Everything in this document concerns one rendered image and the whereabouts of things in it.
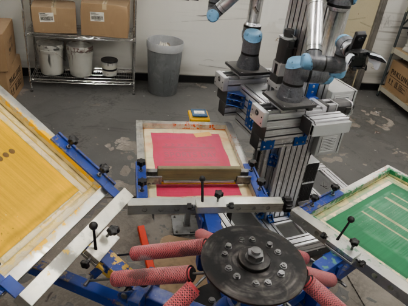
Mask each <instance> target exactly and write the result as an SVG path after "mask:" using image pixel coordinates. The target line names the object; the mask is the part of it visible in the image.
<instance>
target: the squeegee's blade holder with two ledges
mask: <svg viewBox="0 0 408 306"><path fill-rule="evenodd" d="M163 183H201V181H200V180H163ZM204 183H234V180H205V181H204Z"/></svg>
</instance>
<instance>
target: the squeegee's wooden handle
mask: <svg viewBox="0 0 408 306"><path fill-rule="evenodd" d="M241 170H242V169H241V167H240V166H157V176H162V180H161V181H162V182H163V180H199V177H200V176H201V175H203V176H205V178H206V180H234V181H235V182H236V178H237V176H240V175H241Z"/></svg>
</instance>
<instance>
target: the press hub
mask: <svg viewBox="0 0 408 306"><path fill-rule="evenodd" d="M200 260H201V265H202V269H203V272H204V274H205V276H206V277H207V279H208V280H209V281H210V283H208V284H206V285H203V286H201V287H200V288H198V290H199V291H200V292H199V296H198V297H197V298H196V299H195V300H194V301H195V302H198V303H200V304H203V305H205V306H235V305H236V304H237V302H240V303H241V304H240V306H277V305H281V304H284V303H287V302H289V301H291V300H292V299H294V298H295V297H296V296H297V295H298V294H299V293H300V292H301V291H302V289H303V288H304V286H305V283H306V280H307V267H306V264H305V260H304V258H303V257H302V254H301V253H300V252H299V250H298V249H297V248H296V247H295V246H294V245H293V244H292V243H291V242H290V241H289V240H287V239H286V238H284V237H283V236H281V235H280V234H278V233H275V232H274V231H271V230H269V229H266V228H262V227H259V226H253V225H234V226H228V227H226V228H222V229H220V230H218V231H216V232H215V233H213V234H212V235H211V236H209V237H208V239H207V240H206V242H205V243H204V245H203V247H202V252H201V256H200ZM220 293H222V294H224V295H225V296H224V297H221V294H220Z"/></svg>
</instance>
